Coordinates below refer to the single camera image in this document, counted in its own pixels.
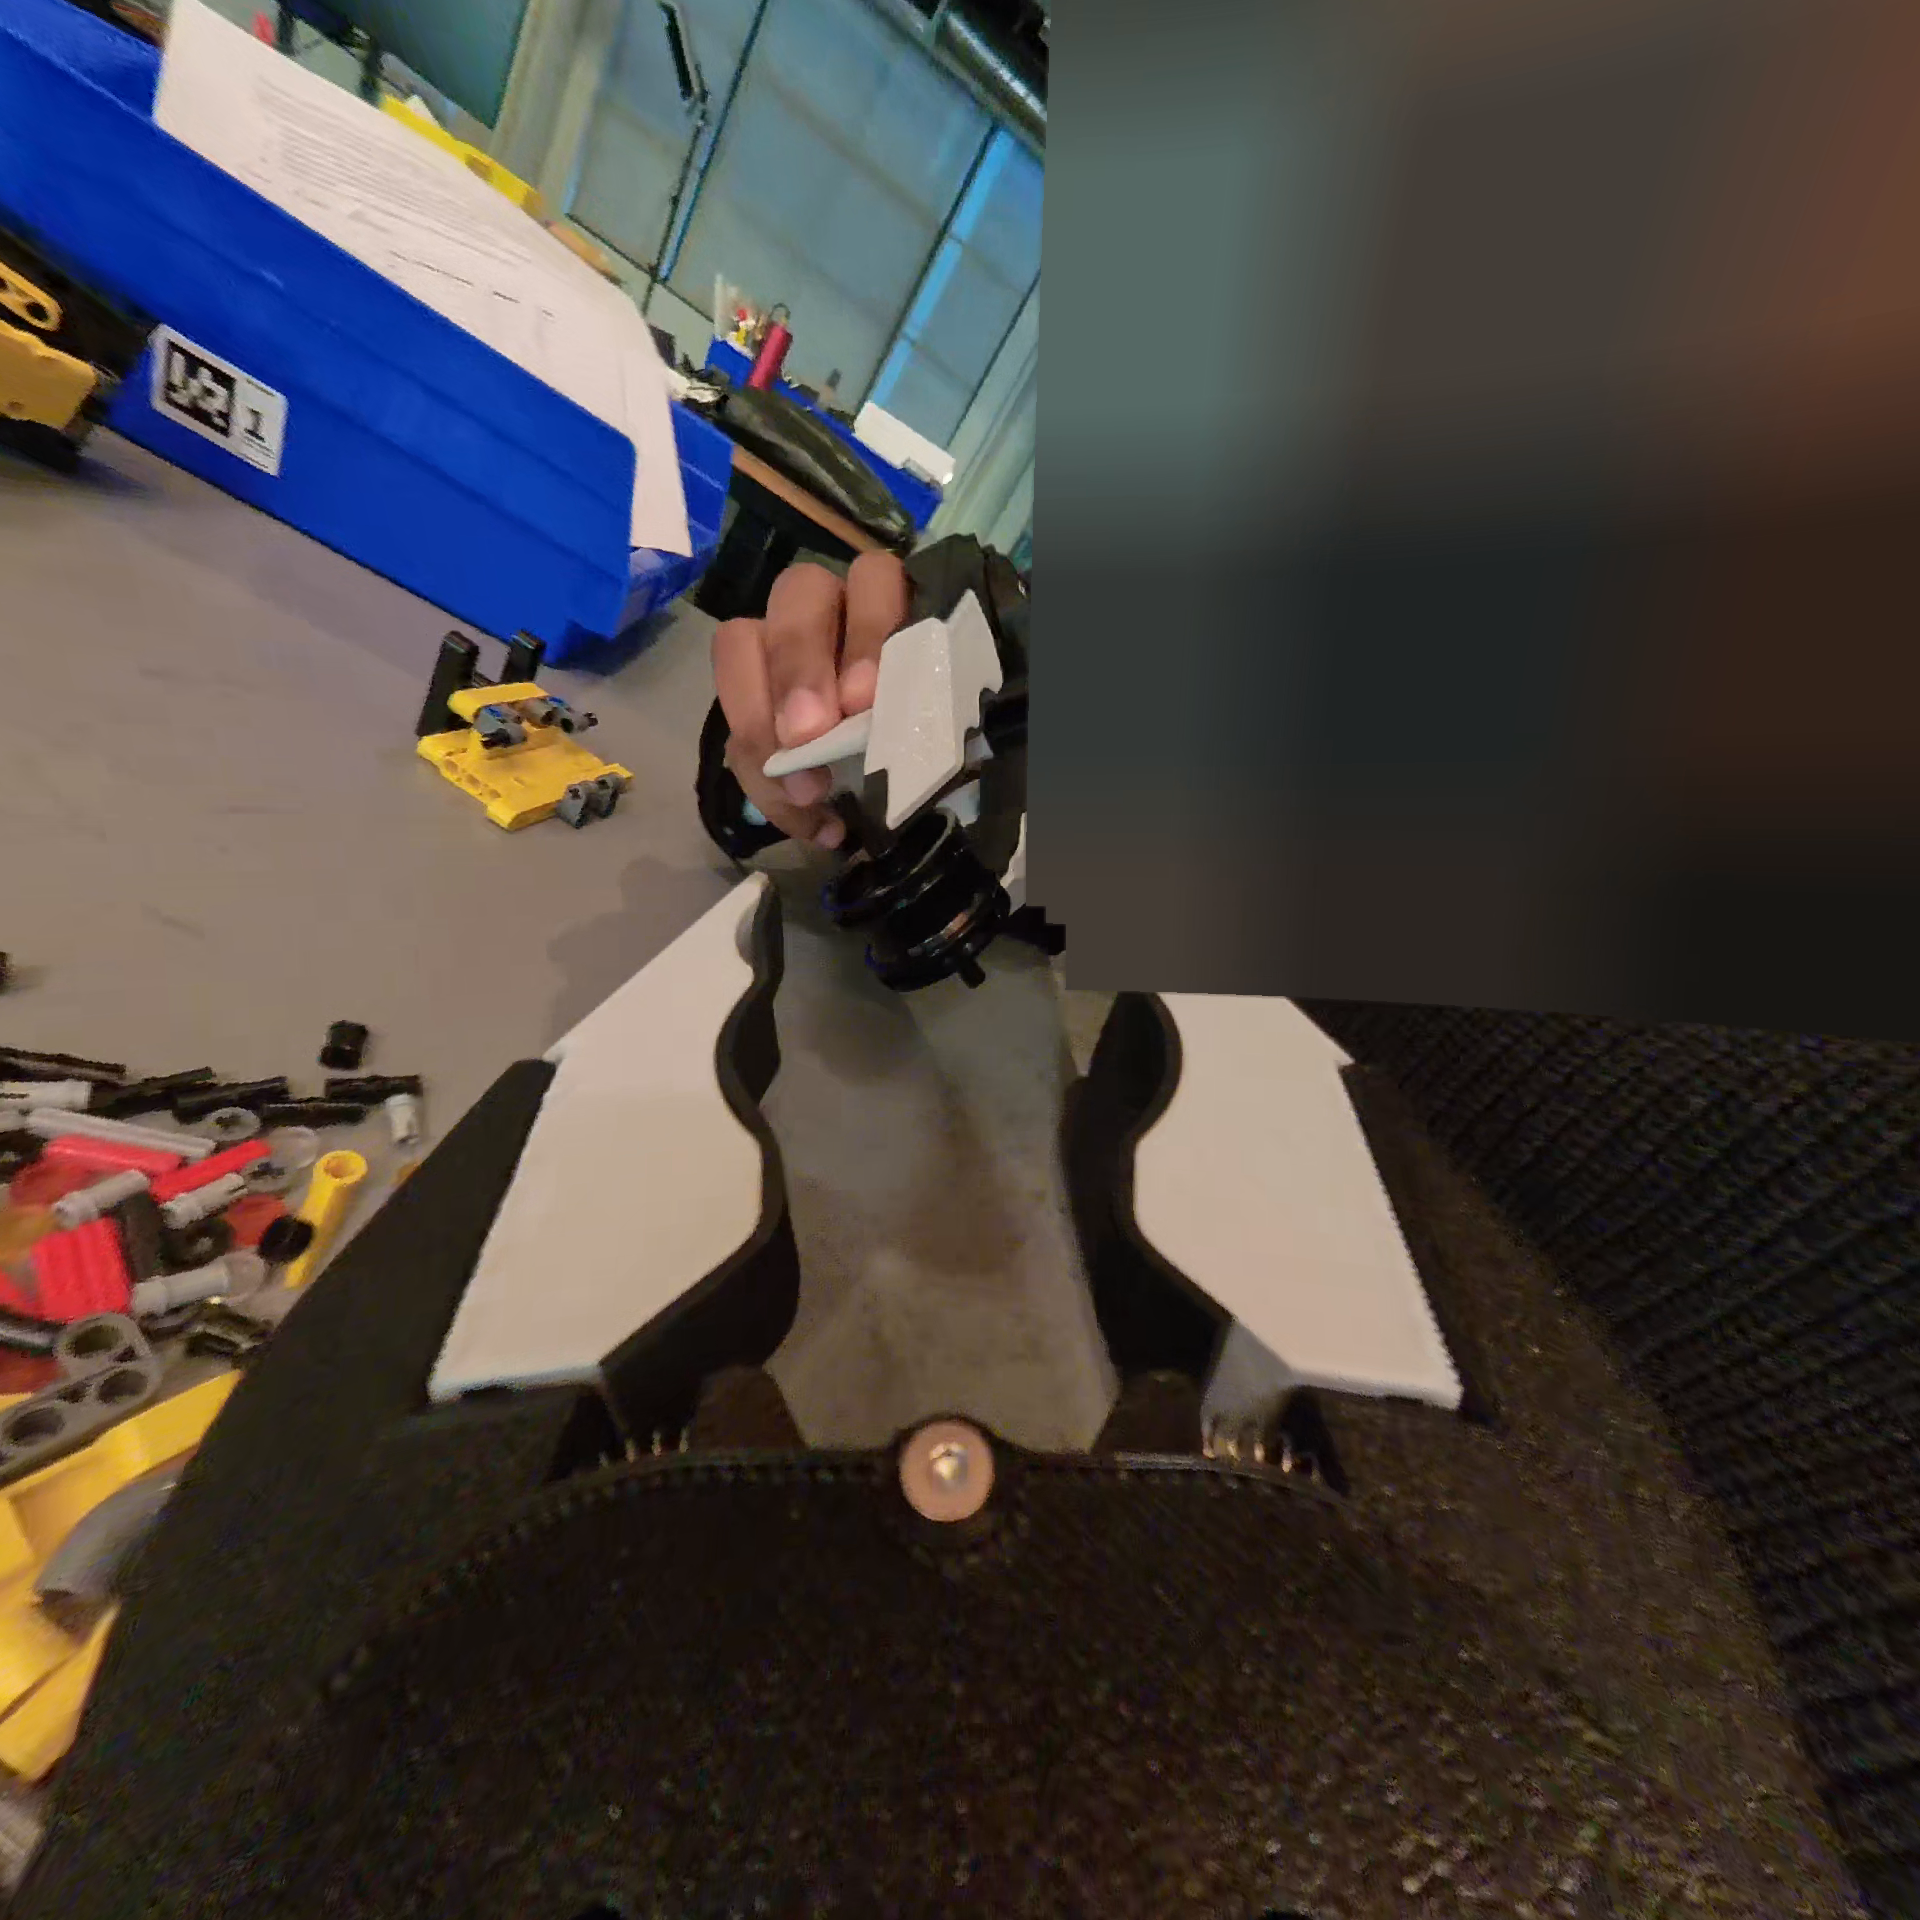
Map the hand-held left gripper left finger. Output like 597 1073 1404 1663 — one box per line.
428 874 798 1443

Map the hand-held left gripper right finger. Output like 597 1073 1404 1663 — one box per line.
1072 991 1465 1449

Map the black toy wheel rim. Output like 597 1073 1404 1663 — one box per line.
815 817 1066 994

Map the pile of toy building parts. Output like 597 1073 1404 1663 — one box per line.
0 945 430 1864

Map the person's right hand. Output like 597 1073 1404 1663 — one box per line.
711 556 910 855

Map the black bag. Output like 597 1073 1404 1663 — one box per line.
718 383 920 550

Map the small yellow toy assembly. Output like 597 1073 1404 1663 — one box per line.
416 632 634 832

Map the black light stand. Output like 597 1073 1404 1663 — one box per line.
652 0 712 288

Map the blue plastic bin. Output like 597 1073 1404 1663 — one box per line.
0 0 735 673

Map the printed paper form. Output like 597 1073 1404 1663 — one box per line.
152 0 694 561

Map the yellow box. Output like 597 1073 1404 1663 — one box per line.
382 89 542 212

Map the black monitor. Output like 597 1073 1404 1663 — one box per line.
321 0 534 128

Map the yellow toy vehicle assembly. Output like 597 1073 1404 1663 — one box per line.
0 232 152 466

